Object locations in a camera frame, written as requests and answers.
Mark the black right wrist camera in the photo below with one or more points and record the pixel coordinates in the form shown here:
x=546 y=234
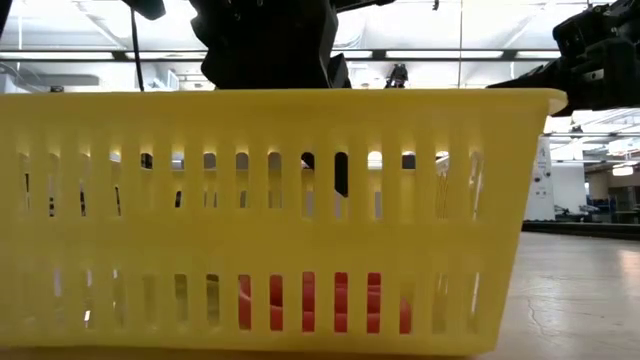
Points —
x=580 y=32

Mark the red scissors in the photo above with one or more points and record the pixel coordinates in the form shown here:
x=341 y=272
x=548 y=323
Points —
x=341 y=300

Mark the black overhead crossbar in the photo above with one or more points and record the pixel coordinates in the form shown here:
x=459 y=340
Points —
x=379 y=54

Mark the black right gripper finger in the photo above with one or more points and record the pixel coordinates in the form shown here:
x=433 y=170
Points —
x=545 y=80

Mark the black aluminium rig frame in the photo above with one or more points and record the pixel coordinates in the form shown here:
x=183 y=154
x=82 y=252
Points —
x=575 y=230

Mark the black frame clamp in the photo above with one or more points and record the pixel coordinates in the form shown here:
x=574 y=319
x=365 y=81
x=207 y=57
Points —
x=396 y=77

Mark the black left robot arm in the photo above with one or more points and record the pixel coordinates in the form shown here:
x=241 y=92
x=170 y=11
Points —
x=145 y=7

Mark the yellow slotted plastic basket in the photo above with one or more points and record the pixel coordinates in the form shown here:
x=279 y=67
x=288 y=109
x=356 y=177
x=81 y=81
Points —
x=280 y=240

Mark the white background machine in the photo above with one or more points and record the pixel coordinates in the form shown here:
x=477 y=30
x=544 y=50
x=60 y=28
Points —
x=541 y=180

